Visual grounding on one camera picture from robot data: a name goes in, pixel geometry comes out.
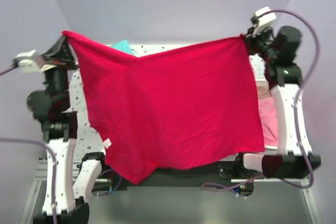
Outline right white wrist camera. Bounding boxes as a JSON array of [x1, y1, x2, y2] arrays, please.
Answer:
[[251, 6, 276, 37]]

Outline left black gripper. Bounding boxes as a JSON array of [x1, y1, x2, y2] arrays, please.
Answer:
[[40, 35, 80, 108]]

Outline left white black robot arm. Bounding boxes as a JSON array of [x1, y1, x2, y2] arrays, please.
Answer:
[[27, 36, 109, 223]]

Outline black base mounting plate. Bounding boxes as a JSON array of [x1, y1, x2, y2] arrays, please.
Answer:
[[102, 159, 265, 196]]

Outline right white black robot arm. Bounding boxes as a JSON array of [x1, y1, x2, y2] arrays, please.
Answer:
[[233, 26, 321, 186]]

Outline white plastic laundry basket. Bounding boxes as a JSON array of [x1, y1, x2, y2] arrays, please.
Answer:
[[251, 54, 280, 150]]

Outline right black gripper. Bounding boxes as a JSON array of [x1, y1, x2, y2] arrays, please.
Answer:
[[241, 24, 277, 62]]

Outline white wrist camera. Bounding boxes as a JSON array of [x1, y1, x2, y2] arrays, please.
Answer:
[[14, 50, 45, 73], [251, 6, 276, 37]]

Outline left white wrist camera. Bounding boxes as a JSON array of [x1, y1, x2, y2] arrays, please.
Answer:
[[14, 50, 45, 73]]

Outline aluminium frame rail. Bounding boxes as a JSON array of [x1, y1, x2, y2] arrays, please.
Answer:
[[34, 160, 309, 183]]

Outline red t shirt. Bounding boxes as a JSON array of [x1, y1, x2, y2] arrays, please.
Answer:
[[63, 31, 265, 184]]

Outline folded teal t shirt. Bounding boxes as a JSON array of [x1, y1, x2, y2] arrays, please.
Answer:
[[109, 40, 134, 56]]

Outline pink t shirt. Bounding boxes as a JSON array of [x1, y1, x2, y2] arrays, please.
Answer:
[[258, 92, 278, 148]]

